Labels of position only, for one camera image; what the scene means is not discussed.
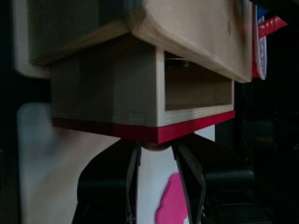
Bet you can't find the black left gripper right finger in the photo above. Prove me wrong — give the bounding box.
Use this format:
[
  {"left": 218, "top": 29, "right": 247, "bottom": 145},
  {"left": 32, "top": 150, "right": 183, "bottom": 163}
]
[{"left": 171, "top": 135, "right": 258, "bottom": 224}]

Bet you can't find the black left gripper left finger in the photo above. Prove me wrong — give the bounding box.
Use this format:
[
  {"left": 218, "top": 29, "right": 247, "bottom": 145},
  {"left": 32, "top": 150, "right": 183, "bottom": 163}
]
[{"left": 70, "top": 139, "right": 143, "bottom": 224}]

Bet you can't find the wooden drawer with red front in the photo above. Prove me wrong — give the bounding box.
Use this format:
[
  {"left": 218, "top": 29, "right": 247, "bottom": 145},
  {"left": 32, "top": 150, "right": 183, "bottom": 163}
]
[{"left": 48, "top": 33, "right": 238, "bottom": 152}]

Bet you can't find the red flat dough piece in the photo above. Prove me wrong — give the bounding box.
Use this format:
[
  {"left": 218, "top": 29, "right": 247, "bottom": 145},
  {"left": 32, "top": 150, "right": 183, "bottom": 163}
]
[{"left": 154, "top": 172, "right": 192, "bottom": 224}]

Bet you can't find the wooden toy cabinet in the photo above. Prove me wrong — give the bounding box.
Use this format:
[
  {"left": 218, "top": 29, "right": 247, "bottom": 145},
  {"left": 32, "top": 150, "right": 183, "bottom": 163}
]
[{"left": 11, "top": 0, "right": 255, "bottom": 84}]

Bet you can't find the red toy piece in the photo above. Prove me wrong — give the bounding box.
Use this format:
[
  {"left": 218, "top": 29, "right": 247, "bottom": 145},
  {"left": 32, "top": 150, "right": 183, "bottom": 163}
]
[{"left": 257, "top": 16, "right": 290, "bottom": 39}]

